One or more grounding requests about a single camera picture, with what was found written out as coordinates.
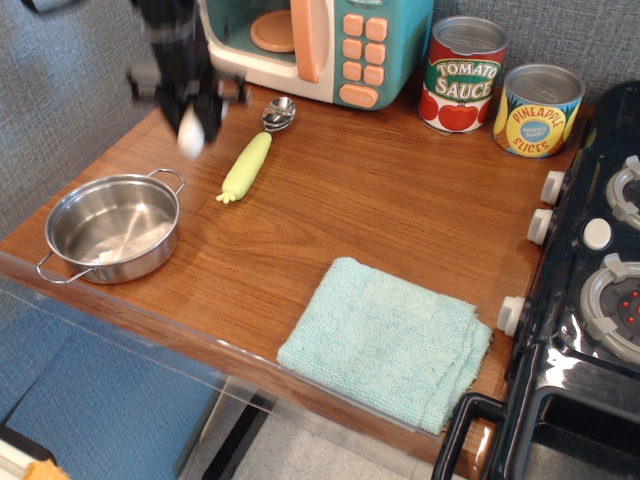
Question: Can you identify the black toy stove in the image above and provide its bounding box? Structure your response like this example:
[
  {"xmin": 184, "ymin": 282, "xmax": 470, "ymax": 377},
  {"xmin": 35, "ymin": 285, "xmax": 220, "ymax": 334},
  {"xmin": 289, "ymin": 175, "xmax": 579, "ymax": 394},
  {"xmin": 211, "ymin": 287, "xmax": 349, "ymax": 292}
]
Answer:
[{"xmin": 433, "ymin": 81, "xmax": 639, "ymax": 479}]

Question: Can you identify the plush white brown mushroom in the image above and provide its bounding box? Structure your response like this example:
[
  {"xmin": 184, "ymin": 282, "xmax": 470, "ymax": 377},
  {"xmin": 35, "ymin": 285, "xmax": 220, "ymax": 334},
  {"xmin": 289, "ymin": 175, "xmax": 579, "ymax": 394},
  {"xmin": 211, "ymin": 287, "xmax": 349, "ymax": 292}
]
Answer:
[{"xmin": 177, "ymin": 105, "xmax": 205, "ymax": 159}]

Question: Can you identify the tomato sauce can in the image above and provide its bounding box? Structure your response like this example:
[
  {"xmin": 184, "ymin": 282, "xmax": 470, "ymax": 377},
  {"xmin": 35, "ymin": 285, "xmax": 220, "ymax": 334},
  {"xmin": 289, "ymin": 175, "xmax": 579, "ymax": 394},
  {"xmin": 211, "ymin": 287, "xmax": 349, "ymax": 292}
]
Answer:
[{"xmin": 419, "ymin": 16, "xmax": 508, "ymax": 133}]

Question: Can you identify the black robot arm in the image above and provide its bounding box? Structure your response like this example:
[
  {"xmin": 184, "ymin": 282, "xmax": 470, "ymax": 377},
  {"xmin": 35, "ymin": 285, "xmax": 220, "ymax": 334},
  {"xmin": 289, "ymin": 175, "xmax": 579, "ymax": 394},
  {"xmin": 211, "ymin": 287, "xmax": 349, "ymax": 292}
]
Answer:
[{"xmin": 1, "ymin": 1, "xmax": 248, "ymax": 148}]

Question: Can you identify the light green folded cloth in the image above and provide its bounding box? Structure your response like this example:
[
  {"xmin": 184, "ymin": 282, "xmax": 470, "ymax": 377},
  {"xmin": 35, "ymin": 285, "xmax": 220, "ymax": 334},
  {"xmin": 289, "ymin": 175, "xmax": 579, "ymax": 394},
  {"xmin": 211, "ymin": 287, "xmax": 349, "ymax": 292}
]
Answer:
[{"xmin": 277, "ymin": 257, "xmax": 492, "ymax": 435}]

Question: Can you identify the stainless steel pot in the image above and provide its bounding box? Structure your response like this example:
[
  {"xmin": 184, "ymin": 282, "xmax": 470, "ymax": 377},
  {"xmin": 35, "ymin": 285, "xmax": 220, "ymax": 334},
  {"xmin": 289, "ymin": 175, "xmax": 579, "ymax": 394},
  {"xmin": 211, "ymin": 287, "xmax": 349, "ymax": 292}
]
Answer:
[{"xmin": 36, "ymin": 168, "xmax": 186, "ymax": 285}]

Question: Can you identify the white stove knob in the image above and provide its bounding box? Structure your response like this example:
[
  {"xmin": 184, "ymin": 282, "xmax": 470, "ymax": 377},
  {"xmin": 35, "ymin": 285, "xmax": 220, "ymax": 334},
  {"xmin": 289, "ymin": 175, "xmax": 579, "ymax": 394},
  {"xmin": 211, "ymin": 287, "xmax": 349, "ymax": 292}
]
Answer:
[
  {"xmin": 497, "ymin": 296, "xmax": 525, "ymax": 337},
  {"xmin": 540, "ymin": 170, "xmax": 565, "ymax": 206},
  {"xmin": 527, "ymin": 209, "xmax": 553, "ymax": 246}
]

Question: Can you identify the orange plush object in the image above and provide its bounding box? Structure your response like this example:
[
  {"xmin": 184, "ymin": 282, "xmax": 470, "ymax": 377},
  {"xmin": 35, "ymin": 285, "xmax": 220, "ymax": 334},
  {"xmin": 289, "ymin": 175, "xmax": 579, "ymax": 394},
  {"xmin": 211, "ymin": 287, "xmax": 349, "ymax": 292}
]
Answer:
[{"xmin": 23, "ymin": 460, "xmax": 70, "ymax": 480}]

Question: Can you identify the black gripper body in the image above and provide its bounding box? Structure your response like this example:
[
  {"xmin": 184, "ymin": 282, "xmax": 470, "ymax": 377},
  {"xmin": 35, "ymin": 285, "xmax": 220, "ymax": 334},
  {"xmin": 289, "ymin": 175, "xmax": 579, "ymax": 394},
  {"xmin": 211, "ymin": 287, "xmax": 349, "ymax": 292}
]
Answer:
[{"xmin": 127, "ymin": 35, "xmax": 251, "ymax": 105}]

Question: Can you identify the white stove knob middle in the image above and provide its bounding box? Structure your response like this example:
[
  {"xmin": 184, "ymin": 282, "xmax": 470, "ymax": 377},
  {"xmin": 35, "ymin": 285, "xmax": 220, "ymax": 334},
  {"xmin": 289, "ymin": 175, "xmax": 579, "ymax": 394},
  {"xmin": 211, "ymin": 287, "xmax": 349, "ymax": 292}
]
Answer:
[{"xmin": 527, "ymin": 209, "xmax": 553, "ymax": 246}]

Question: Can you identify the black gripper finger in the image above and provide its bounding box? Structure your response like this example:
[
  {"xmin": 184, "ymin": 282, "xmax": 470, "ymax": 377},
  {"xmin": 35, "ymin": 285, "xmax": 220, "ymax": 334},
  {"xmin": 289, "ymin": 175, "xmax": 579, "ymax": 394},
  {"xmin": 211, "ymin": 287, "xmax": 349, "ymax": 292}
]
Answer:
[
  {"xmin": 194, "ymin": 96, "xmax": 224, "ymax": 142},
  {"xmin": 158, "ymin": 97, "xmax": 185, "ymax": 135}
]

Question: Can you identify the green handled metal spoon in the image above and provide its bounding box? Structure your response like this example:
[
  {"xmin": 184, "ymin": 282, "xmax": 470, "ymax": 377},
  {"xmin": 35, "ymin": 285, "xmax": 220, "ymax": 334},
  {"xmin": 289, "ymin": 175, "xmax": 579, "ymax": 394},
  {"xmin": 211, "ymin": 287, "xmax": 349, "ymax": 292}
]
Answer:
[{"xmin": 216, "ymin": 97, "xmax": 296, "ymax": 204}]

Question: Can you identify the white stove knob top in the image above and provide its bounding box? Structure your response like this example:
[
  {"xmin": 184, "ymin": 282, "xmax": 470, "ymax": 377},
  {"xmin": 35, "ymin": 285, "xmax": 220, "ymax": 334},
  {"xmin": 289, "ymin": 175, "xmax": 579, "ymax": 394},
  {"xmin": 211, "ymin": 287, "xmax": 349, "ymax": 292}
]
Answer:
[{"xmin": 540, "ymin": 170, "xmax": 565, "ymax": 206}]

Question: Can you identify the teal toy microwave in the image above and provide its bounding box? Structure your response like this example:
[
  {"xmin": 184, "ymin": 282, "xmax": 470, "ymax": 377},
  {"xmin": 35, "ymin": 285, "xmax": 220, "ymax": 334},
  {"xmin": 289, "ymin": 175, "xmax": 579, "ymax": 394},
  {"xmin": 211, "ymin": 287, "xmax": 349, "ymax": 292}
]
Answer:
[{"xmin": 200, "ymin": 1, "xmax": 434, "ymax": 111}]

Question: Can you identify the white stove knob bottom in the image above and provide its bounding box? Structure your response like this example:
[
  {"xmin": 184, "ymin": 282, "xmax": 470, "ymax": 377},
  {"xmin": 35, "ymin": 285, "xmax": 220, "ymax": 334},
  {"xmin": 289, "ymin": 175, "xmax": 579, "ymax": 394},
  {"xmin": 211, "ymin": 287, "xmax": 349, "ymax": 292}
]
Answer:
[{"xmin": 497, "ymin": 296, "xmax": 525, "ymax": 337}]

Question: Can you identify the pineapple slices can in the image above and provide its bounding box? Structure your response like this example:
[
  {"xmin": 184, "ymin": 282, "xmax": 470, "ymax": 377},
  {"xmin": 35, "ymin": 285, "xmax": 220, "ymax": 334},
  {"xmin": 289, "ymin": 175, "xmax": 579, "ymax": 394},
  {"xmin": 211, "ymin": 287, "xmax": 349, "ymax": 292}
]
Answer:
[{"xmin": 493, "ymin": 64, "xmax": 585, "ymax": 159}]

